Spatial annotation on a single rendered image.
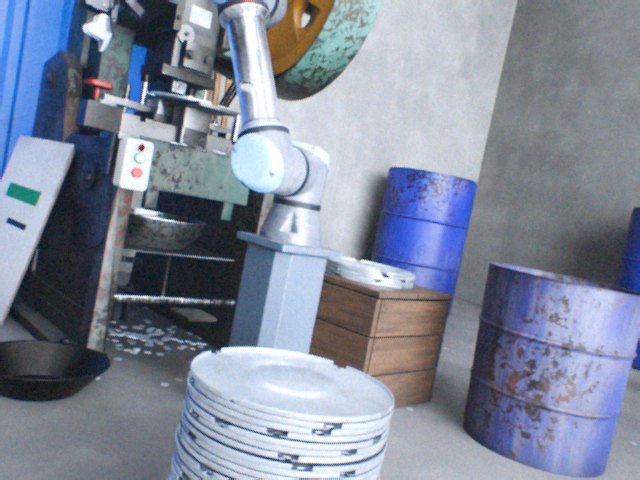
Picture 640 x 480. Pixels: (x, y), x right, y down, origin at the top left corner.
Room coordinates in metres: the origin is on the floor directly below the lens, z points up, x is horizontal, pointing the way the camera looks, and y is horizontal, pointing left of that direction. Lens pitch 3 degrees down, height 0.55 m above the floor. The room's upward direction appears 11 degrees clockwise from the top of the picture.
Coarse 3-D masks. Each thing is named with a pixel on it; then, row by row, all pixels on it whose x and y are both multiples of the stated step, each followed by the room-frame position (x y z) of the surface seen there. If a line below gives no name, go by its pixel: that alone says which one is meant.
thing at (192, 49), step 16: (192, 0) 1.99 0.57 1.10; (208, 0) 2.03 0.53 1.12; (192, 16) 2.00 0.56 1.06; (208, 16) 2.03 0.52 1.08; (176, 32) 1.97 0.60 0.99; (192, 32) 1.99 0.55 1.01; (208, 32) 2.04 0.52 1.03; (160, 48) 2.04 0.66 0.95; (176, 48) 1.98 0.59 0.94; (192, 48) 1.98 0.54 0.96; (208, 48) 2.02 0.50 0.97; (176, 64) 1.98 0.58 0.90; (192, 64) 1.99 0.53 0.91; (208, 64) 2.02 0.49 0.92
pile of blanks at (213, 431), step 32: (192, 384) 0.80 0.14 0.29; (192, 416) 0.80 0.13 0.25; (224, 416) 0.74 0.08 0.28; (256, 416) 0.72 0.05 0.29; (384, 416) 0.81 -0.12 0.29; (192, 448) 0.77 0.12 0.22; (224, 448) 0.73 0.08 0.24; (256, 448) 0.72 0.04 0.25; (288, 448) 0.72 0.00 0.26; (320, 448) 0.73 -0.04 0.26; (352, 448) 0.75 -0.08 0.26; (384, 448) 0.83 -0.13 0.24
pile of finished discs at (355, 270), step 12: (336, 264) 1.83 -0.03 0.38; (348, 264) 1.80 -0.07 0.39; (360, 264) 1.90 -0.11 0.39; (372, 264) 1.96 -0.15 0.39; (384, 264) 2.06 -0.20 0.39; (348, 276) 1.80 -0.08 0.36; (360, 276) 1.85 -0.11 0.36; (372, 276) 1.79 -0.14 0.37; (384, 276) 1.82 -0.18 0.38; (396, 276) 1.81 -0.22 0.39; (408, 276) 1.84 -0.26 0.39; (408, 288) 1.86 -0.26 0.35
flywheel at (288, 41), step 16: (288, 0) 2.29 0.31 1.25; (304, 0) 2.24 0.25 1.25; (320, 0) 2.17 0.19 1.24; (288, 16) 2.30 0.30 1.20; (320, 16) 2.10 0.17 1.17; (272, 32) 2.37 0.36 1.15; (288, 32) 2.29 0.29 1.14; (304, 32) 2.21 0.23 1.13; (272, 48) 2.35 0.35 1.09; (288, 48) 2.27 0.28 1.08; (304, 48) 2.14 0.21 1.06; (272, 64) 2.27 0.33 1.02; (288, 64) 2.20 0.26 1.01
